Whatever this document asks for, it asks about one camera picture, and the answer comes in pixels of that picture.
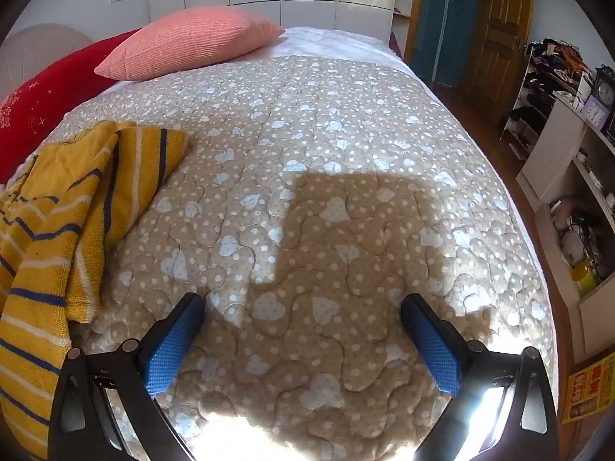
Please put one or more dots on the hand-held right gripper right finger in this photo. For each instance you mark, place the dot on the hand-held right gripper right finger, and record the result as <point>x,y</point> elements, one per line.
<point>435,345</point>

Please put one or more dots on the teal curtain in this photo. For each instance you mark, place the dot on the teal curtain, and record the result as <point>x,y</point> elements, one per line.
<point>442,19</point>

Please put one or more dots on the black alarm clock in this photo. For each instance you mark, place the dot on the black alarm clock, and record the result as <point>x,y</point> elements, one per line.
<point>604,87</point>

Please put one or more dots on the pale padded headboard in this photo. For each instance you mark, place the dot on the pale padded headboard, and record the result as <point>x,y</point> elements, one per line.
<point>43,43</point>

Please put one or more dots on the white shelf unit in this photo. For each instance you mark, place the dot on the white shelf unit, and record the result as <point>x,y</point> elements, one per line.
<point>552,153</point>

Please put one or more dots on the yellow striped sweater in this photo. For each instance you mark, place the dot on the yellow striped sweater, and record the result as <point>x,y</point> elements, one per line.
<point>48,230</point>

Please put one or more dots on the white fluffy bed sheet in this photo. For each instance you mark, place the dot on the white fluffy bed sheet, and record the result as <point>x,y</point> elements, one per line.
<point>331,41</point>

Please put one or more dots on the pink ribbed pillow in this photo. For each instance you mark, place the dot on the pink ribbed pillow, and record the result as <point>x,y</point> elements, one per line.
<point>192,38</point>

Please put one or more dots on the yellow bottle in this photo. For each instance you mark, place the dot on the yellow bottle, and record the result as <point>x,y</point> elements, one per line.
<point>585,278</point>

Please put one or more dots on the purple clock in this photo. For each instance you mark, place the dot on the purple clock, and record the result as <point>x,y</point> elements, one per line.
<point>596,113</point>

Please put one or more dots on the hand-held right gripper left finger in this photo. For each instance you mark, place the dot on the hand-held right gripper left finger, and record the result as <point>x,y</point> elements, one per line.
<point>170,350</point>

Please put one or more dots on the beige heart-print quilted blanket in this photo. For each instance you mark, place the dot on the beige heart-print quilted blanket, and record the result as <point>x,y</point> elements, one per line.
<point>307,153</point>

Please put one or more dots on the wooden door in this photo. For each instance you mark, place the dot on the wooden door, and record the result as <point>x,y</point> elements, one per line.
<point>499,24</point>

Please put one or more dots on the yellow printed poster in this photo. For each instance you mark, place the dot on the yellow printed poster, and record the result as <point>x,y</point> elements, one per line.
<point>588,389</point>

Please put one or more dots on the red patterned pillow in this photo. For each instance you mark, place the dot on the red patterned pillow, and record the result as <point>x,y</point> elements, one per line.
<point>48,91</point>

